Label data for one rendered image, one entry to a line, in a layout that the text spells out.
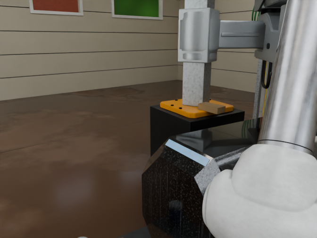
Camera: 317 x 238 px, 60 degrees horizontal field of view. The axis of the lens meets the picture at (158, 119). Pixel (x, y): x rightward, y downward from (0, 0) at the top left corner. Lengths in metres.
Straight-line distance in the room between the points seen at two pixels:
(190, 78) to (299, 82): 1.80
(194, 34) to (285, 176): 1.82
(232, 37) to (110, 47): 5.77
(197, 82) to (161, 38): 6.61
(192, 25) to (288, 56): 1.67
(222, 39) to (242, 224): 1.98
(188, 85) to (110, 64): 5.68
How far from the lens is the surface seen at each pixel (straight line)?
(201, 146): 1.38
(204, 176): 1.26
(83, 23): 7.57
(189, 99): 2.37
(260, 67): 4.26
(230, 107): 2.41
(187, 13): 2.29
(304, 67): 0.60
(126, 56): 8.15
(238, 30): 2.43
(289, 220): 0.50
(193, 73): 2.33
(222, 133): 1.58
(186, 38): 2.26
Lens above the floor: 1.34
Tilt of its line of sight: 16 degrees down
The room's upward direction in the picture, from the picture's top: straight up
